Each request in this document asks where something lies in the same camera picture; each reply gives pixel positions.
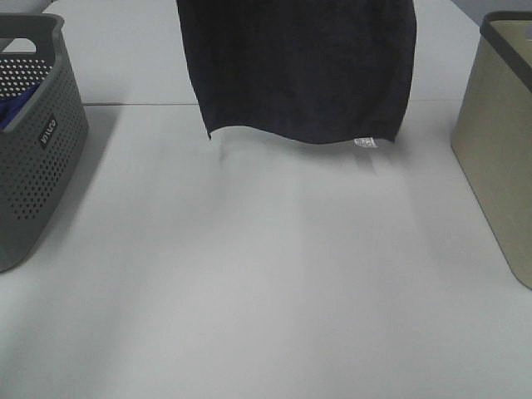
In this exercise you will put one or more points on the grey perforated plastic basket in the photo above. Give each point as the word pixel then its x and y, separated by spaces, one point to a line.
pixel 41 147

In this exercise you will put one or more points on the blue cloth in basket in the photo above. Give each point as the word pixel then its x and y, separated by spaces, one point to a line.
pixel 12 106

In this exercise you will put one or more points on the dark grey towel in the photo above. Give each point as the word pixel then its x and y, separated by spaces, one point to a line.
pixel 316 71

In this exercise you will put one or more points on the beige basket with grey rim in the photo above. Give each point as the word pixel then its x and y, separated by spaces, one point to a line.
pixel 492 138

